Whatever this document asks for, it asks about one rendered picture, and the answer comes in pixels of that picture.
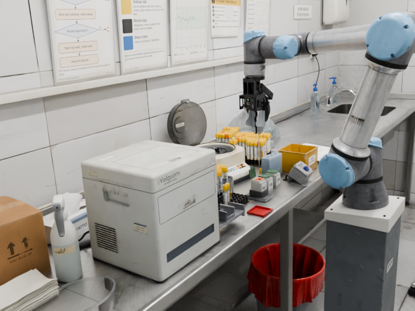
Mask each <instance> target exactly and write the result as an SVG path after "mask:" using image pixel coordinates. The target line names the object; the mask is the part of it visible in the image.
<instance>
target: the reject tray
mask: <svg viewBox="0 0 415 311"><path fill-rule="evenodd" d="M272 211H273V209H271V208H268V207H262V206H259V205H256V206H254V207H253V208H251V209H250V210H249V211H247V214H250V215H255V216H258V217H265V216H266V215H268V214H269V213H271V212H272Z"/></svg>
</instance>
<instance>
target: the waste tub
mask: <svg viewBox="0 0 415 311"><path fill-rule="evenodd" d="M278 152H279V153H282V172H285V173H289V172H290V171H291V169H292V168H293V166H294V165H295V164H297V163H298V162H300V161H302V162H303V163H305V164H306V165H307V166H308V167H310V168H311V169H313V170H315V169H316V168H317V156H318V147H317V146H308V145H302V144H293V143H291V144H289V145H287V146H285V147H283V148H281V149H279V150H278Z"/></svg>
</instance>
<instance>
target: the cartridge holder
mask: <svg viewBox="0 0 415 311"><path fill-rule="evenodd" d="M245 195H247V196H248V199H254V200H258V201H263V202H267V201H268V200H269V199H272V198H273V194H269V189H268V188H267V189H266V190H264V191H262V192H259V191H254V190H251V189H250V190H249V193H248V194H245Z"/></svg>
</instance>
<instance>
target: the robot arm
mask: <svg viewBox="0 0 415 311"><path fill-rule="evenodd" d="M360 50H367V51H366V54H365V56H364V58H365V60H366V62H367V67H366V70H365V72H364V75H363V78H362V80H361V83H360V85H359V88H358V91H357V93H356V96H355V98H354V101H353V104H352V106H351V109H350V112H349V114H348V117H347V119H346V122H345V125H344V127H343V130H342V133H341V135H340V137H337V138H335V139H334V140H333V142H332V145H331V147H330V150H329V153H328V154H326V155H324V156H323V157H322V158H321V160H320V161H319V166H318V169H319V174H320V175H321V178H322V179H323V181H324V182H325V183H326V184H327V185H329V186H331V187H333V188H336V189H343V188H344V192H343V196H342V202H343V205H344V206H346V207H349V208H351V209H356V210H376V209H381V208H384V207H386V206H388V204H389V196H388V193H387V190H386V188H385V185H384V182H383V165H382V150H383V147H382V141H381V139H379V138H376V137H372V134H373V132H374V130H375V127H376V125H377V122H378V121H379V118H380V115H381V113H382V111H383V109H384V106H385V103H386V101H387V99H388V96H389V94H390V91H391V90H392V87H393V84H394V82H395V80H396V77H397V75H398V74H399V73H400V72H402V71H404V70H406V69H407V67H408V64H409V61H410V60H411V57H412V55H413V54H414V53H415V12H391V13H388V14H385V15H383V16H381V17H379V18H377V19H376V20H374V21H373V22H372V23H371V24H369V25H360V26H355V27H345V28H336V29H331V30H322V31H313V32H303V33H297V34H292V35H281V36H266V35H265V31H264V30H250V31H245V32H244V34H243V55H244V75H245V77H244V78H243V94H241V95H239V105H240V110H241V109H243V107H244V108H245V110H246V111H247V113H248V118H247V119H246V122H245V124H246V126H251V128H252V130H253V132H254V134H257V127H259V135H260V134H261V133H262V131H263V130H264V127H265V125H266V123H267V121H268V118H269V115H270V101H268V100H272V98H273V95H274V94H273V92H272V91H271V90H269V89H268V88H267V87H266V86H265V85H264V84H263V83H261V80H265V74H266V59H280V60H287V59H292V58H294V57H295V56H305V55H310V54H322V53H330V52H345V51H360ZM240 99H242V106H241V103H240ZM243 99H244V104H243ZM257 111H259V113H258V112H257ZM258 115H259V118H258V119H257V116H258Z"/></svg>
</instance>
